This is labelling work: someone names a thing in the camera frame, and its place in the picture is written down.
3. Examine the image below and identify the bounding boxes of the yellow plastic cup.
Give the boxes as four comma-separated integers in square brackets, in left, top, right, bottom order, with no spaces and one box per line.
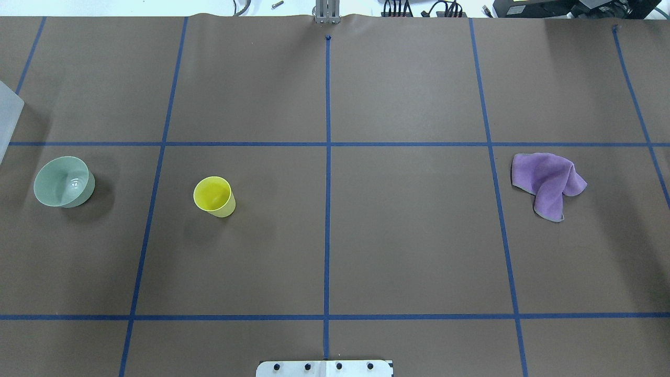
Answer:
[192,176,236,218]

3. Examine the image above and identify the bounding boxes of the purple microfiber cloth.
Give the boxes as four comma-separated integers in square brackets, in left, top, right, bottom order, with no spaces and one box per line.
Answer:
[510,153,588,223]

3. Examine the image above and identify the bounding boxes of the green plastic bowl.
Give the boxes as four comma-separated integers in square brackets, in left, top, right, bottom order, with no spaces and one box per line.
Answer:
[33,157,96,208]

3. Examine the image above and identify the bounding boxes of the translucent plastic storage box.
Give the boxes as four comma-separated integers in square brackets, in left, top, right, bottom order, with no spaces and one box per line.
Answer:
[0,81,25,163]

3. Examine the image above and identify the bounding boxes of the aluminium frame post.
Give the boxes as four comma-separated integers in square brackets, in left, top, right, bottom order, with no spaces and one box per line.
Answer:
[312,0,341,25]

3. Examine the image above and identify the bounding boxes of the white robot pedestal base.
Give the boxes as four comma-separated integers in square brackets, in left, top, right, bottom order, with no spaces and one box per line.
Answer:
[255,360,394,376]

